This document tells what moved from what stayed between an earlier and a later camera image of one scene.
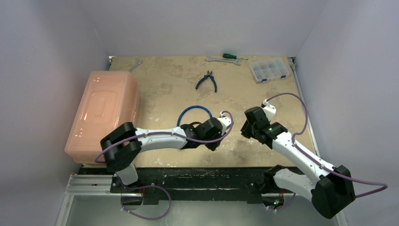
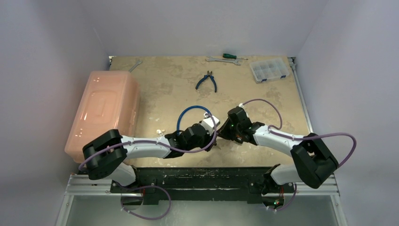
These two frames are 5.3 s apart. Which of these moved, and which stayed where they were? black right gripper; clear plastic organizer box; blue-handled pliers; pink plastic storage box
Moved: black right gripper
Stayed: pink plastic storage box; clear plastic organizer box; blue-handled pliers
